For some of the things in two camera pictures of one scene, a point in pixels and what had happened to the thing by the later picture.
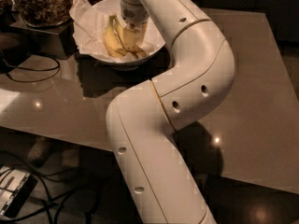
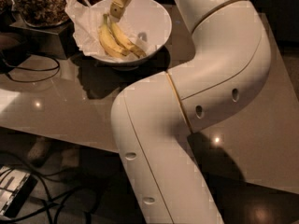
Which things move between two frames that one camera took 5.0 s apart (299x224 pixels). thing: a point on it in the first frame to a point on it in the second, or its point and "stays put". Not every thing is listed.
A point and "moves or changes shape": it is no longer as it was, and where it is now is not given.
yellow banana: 111,40 stays put
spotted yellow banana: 135,50 moves or changes shape
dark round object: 13,49 stays put
